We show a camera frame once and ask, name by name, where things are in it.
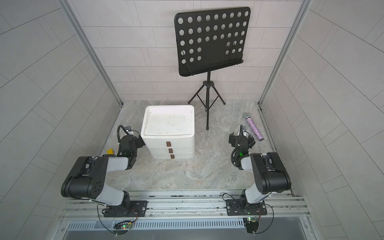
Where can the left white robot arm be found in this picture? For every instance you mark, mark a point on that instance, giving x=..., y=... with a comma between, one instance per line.
x=87, y=178

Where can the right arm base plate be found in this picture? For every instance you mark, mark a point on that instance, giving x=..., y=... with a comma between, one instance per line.
x=243, y=208

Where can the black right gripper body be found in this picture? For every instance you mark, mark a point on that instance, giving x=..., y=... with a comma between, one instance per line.
x=235, y=142

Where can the white drawer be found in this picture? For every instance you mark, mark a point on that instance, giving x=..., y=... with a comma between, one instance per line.
x=163, y=143
x=172, y=150
x=173, y=156

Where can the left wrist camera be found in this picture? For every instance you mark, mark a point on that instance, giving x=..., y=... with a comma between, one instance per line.
x=129, y=130

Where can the green circuit board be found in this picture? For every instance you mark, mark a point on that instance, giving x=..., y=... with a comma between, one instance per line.
x=125, y=225
x=251, y=221

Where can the right green circuit board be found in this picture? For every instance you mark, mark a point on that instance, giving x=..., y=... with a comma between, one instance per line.
x=251, y=221

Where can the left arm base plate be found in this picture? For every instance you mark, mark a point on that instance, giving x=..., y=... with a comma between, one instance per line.
x=126, y=209

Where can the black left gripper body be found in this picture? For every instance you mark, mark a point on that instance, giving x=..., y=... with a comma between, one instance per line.
x=138, y=144

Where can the white bottom drawer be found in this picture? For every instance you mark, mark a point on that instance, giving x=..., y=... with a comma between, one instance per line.
x=173, y=156

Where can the aluminium rail frame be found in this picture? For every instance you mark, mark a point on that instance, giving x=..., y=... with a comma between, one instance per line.
x=188, y=204

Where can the black perforated music stand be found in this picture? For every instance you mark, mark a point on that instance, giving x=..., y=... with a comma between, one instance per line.
x=210, y=40

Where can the purple glitter microphone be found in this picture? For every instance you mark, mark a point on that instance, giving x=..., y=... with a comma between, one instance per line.
x=253, y=127

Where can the white top drawer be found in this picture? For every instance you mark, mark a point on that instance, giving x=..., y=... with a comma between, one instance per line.
x=163, y=143

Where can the white three-drawer cabinet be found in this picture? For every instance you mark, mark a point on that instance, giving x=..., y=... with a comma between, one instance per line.
x=169, y=122

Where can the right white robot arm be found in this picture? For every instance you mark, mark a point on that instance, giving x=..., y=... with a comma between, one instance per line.
x=270, y=176

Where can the left green circuit board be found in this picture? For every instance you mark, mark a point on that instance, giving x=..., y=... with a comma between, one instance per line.
x=125, y=225

